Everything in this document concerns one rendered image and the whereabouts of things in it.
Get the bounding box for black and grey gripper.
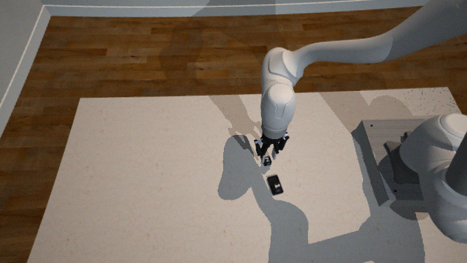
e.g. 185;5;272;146
254;132;289;163

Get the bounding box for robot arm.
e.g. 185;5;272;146
260;0;467;244

